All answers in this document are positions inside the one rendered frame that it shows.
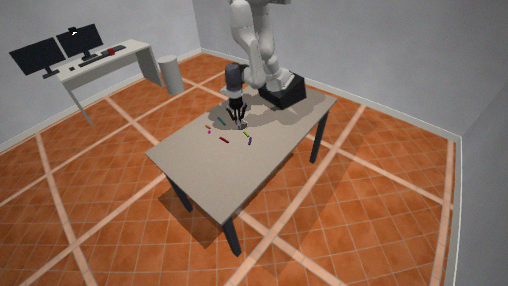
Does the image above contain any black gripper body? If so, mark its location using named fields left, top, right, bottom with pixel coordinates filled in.
left=229, top=96, right=243, bottom=110

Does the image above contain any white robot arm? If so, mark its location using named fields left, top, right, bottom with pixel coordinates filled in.
left=220, top=0, right=295, bottom=99

